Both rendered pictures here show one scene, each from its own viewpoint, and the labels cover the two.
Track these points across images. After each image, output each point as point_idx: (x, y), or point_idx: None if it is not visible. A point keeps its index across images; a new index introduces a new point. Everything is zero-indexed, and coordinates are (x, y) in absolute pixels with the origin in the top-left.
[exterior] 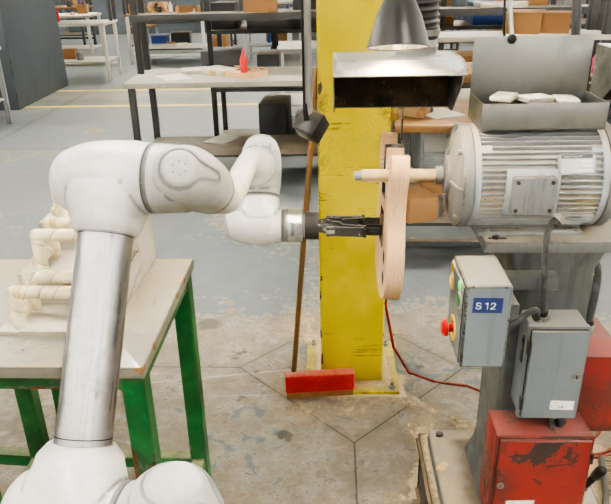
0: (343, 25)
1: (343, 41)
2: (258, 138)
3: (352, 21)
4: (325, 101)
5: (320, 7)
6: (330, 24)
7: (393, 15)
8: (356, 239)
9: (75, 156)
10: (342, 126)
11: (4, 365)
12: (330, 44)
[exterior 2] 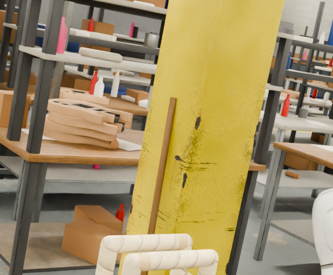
0: (232, 58)
1: (229, 75)
2: None
3: (240, 55)
4: (200, 137)
5: (216, 35)
6: (221, 54)
7: None
8: None
9: None
10: (209, 166)
11: None
12: (217, 76)
